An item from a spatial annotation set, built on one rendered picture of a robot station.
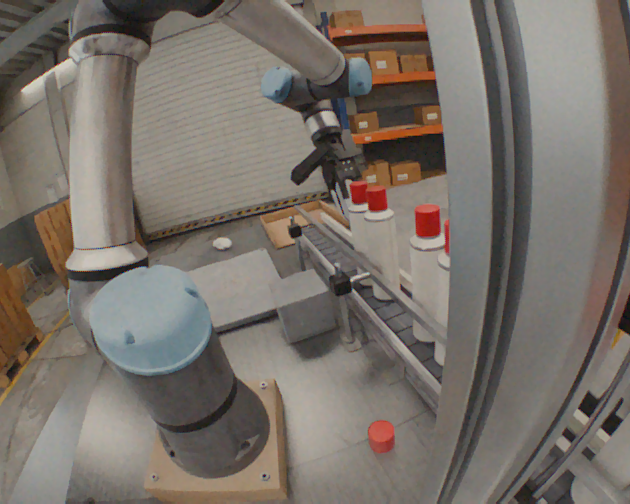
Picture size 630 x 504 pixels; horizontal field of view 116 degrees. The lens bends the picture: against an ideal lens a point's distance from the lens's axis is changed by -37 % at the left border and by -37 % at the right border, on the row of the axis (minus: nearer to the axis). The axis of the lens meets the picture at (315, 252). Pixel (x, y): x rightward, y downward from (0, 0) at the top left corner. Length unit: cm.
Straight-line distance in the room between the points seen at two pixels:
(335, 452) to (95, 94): 53
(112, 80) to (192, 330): 30
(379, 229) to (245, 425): 35
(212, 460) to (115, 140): 38
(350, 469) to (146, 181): 473
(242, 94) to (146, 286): 423
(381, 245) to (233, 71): 416
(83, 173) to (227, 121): 412
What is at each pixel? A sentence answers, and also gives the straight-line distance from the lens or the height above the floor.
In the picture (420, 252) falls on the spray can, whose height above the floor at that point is 103.
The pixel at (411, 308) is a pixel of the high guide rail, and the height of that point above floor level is 96.
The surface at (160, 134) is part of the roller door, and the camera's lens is 474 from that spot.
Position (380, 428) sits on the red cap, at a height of 86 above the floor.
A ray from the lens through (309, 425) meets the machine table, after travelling 47.
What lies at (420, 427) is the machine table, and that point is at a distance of 45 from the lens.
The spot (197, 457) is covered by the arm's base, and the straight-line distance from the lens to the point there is 38.
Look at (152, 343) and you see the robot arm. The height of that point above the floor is 108.
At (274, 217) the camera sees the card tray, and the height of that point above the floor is 85.
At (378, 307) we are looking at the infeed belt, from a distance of 56.
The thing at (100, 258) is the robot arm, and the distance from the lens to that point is 39.
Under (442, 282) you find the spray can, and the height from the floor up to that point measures 102.
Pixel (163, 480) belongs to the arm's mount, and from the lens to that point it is 45.
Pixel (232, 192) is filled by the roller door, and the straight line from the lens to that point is 457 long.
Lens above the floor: 121
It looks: 24 degrees down
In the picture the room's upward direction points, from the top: 12 degrees counter-clockwise
